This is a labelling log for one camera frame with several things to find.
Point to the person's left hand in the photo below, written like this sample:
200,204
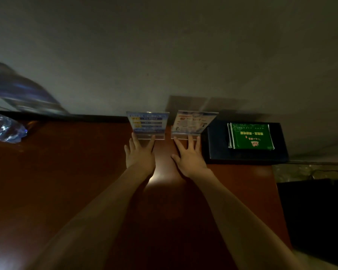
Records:
141,157

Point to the person's right hand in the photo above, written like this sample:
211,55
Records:
189,159

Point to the black tissue box green label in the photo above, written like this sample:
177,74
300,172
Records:
214,151

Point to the dark green packet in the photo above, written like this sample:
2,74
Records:
250,136

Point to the clear water bottle blue label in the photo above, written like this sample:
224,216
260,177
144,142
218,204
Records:
5,129

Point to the person's right forearm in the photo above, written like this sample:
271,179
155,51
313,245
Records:
248,222

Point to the person's left forearm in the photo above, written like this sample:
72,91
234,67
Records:
84,222

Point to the reddish wooden desk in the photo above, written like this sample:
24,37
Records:
56,177

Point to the black low cabinet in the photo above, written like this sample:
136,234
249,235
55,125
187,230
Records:
318,222

